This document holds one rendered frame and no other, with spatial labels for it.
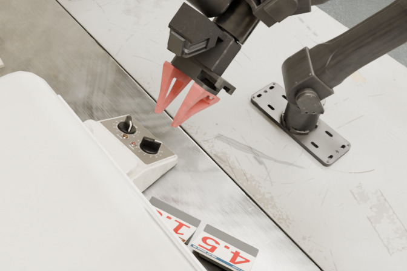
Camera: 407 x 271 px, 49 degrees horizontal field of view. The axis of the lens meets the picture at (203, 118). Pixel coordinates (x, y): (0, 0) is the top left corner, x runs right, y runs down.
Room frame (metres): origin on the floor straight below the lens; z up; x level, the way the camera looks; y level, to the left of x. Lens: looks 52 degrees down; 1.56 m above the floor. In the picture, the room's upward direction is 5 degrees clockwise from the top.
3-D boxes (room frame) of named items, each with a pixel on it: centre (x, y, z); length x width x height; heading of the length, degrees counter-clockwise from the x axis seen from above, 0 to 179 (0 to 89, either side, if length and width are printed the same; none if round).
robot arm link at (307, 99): (0.53, -0.17, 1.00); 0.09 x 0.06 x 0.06; 5
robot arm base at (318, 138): (0.53, -0.18, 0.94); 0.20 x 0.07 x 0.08; 44
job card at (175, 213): (0.30, 0.04, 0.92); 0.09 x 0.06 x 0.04; 67
